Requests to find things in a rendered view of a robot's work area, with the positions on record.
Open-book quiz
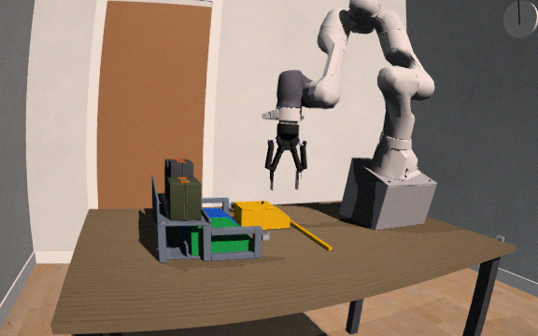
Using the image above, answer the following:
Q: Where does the blue open bin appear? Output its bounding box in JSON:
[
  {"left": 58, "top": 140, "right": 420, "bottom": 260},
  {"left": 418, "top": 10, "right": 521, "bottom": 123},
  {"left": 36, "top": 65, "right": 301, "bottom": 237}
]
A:
[{"left": 182, "top": 208, "right": 236, "bottom": 242}]

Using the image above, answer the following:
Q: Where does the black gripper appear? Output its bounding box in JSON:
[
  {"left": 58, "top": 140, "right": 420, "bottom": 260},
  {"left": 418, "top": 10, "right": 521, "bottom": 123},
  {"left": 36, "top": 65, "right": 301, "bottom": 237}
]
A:
[{"left": 264, "top": 122, "right": 307, "bottom": 191}]

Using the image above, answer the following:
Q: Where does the yellow bin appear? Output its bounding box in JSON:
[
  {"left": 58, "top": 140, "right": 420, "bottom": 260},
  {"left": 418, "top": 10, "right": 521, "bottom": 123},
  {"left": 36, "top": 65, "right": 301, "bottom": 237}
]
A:
[{"left": 234, "top": 201, "right": 290, "bottom": 230}]

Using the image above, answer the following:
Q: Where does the orange-yellow long bar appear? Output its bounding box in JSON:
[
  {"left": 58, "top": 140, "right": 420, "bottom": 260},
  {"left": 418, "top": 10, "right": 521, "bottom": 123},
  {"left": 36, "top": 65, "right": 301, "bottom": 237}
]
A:
[{"left": 290, "top": 220, "right": 332, "bottom": 251}]

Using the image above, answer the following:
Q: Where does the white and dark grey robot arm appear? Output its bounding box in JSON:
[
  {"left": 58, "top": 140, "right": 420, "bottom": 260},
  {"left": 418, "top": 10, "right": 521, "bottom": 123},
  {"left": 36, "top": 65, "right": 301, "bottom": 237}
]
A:
[{"left": 262, "top": 0, "right": 434, "bottom": 181}]

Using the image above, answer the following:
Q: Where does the grey metal bin shelf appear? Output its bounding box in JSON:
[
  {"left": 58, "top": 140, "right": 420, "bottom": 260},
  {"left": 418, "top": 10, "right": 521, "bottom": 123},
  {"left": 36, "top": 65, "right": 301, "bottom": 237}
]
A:
[{"left": 152, "top": 176, "right": 270, "bottom": 262}]

